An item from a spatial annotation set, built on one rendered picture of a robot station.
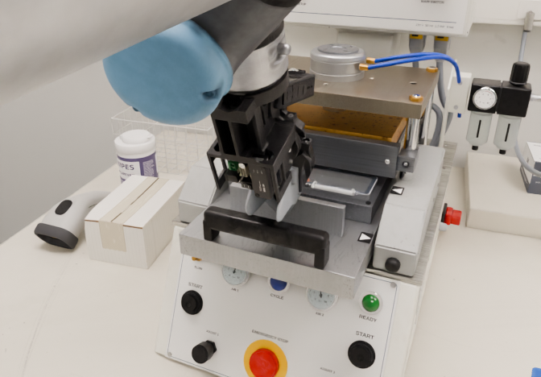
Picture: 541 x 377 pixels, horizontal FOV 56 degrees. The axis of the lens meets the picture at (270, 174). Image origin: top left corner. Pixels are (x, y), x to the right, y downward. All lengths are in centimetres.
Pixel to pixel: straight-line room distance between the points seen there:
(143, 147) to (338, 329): 62
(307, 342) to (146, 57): 47
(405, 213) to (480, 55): 74
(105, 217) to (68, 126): 90
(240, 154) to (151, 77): 19
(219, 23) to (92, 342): 63
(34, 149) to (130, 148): 88
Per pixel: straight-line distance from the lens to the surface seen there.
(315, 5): 89
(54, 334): 87
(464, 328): 87
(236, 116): 44
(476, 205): 111
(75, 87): 173
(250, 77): 43
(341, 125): 71
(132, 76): 31
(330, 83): 71
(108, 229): 94
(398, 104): 65
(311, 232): 55
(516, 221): 111
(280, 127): 50
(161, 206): 96
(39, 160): 196
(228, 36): 29
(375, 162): 67
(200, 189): 70
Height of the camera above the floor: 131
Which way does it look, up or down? 26 degrees down
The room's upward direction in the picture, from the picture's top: straight up
